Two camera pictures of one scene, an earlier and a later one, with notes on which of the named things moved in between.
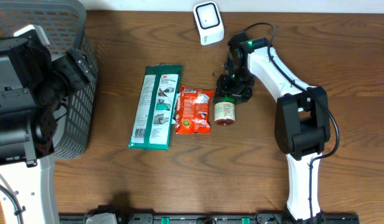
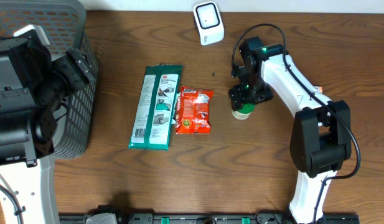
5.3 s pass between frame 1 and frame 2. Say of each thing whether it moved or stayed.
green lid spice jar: moved
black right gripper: moved
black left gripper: stayed
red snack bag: stayed
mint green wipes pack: stayed
